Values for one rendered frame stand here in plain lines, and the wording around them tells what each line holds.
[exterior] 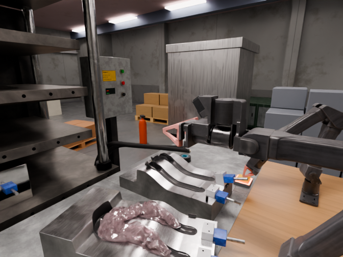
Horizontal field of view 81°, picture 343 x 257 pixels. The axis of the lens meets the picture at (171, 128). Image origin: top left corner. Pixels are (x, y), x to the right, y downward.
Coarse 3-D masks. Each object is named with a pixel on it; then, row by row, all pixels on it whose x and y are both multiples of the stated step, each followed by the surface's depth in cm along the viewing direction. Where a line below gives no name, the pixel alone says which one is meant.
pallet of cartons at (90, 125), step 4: (72, 120) 435; (76, 120) 435; (80, 120) 435; (72, 124) 399; (76, 124) 399; (80, 124) 399; (84, 124) 399; (88, 124) 399; (92, 124) 399; (92, 128) 399; (92, 132) 400; (92, 136) 401; (84, 140) 383; (88, 140) 391; (68, 144) 350; (72, 144) 357; (76, 144) 365; (80, 144) 377; (84, 144) 383; (88, 144) 397; (76, 148) 375; (80, 148) 375
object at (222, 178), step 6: (216, 174) 88; (222, 174) 87; (228, 174) 89; (234, 174) 88; (216, 180) 88; (222, 180) 87; (228, 180) 86; (234, 180) 86; (240, 180) 85; (246, 180) 83
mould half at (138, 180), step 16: (160, 160) 102; (176, 160) 105; (128, 176) 101; (144, 176) 91; (160, 176) 91; (176, 176) 95; (144, 192) 93; (160, 192) 88; (176, 192) 83; (192, 192) 83; (176, 208) 84; (192, 208) 79; (208, 208) 75
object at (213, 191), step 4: (208, 188) 80; (212, 188) 80; (216, 188) 80; (208, 192) 79; (212, 192) 78; (216, 192) 79; (220, 192) 80; (224, 192) 80; (208, 196) 79; (212, 196) 78; (216, 196) 78; (220, 196) 77; (224, 196) 77; (216, 200) 78; (220, 200) 77; (224, 200) 76; (228, 200) 77; (232, 200) 76; (236, 200) 76
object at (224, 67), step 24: (168, 48) 394; (192, 48) 365; (216, 48) 340; (240, 48) 322; (168, 72) 409; (192, 72) 378; (216, 72) 351; (240, 72) 340; (168, 96) 422; (192, 96) 388; (240, 96) 360; (168, 120) 435
